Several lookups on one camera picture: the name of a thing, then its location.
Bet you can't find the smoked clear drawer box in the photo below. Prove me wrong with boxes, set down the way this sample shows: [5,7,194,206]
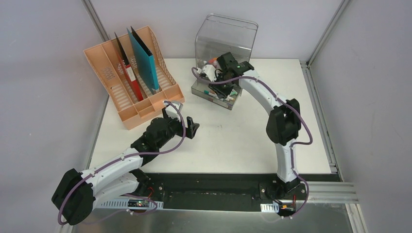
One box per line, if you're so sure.
[191,14,258,110]

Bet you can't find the teal folder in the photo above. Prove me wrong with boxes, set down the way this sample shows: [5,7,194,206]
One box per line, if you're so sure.
[127,27,160,95]

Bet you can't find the red folder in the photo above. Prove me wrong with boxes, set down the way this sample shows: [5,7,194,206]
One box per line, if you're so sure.
[115,33,144,101]

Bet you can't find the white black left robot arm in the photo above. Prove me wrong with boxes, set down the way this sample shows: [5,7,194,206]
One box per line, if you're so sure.
[51,103,200,226]

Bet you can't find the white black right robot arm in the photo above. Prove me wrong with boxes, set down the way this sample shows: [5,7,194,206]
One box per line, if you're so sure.
[204,52,301,199]

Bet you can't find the peach plastic file organizer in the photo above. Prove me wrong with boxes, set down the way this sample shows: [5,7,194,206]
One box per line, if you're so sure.
[84,26,185,130]

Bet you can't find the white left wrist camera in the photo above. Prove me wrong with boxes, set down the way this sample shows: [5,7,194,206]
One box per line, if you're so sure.
[164,101,183,121]

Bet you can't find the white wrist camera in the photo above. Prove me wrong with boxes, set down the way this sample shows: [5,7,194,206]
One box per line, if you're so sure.
[196,64,217,82]
[164,101,183,121]

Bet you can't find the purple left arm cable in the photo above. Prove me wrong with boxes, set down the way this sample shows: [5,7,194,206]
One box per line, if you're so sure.
[57,100,188,226]

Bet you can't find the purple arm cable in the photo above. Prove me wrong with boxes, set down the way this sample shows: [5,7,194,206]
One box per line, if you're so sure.
[57,100,188,226]
[191,67,314,222]

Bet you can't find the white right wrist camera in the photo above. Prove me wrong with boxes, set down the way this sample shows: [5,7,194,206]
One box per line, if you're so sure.
[196,64,217,82]

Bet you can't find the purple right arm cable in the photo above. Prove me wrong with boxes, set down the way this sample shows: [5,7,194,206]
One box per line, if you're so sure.
[191,67,314,222]

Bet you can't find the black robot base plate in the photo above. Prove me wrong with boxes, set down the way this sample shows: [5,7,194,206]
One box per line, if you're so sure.
[131,173,307,212]

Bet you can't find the aluminium frame rail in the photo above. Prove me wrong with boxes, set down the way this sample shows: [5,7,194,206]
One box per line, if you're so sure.
[302,182,359,204]

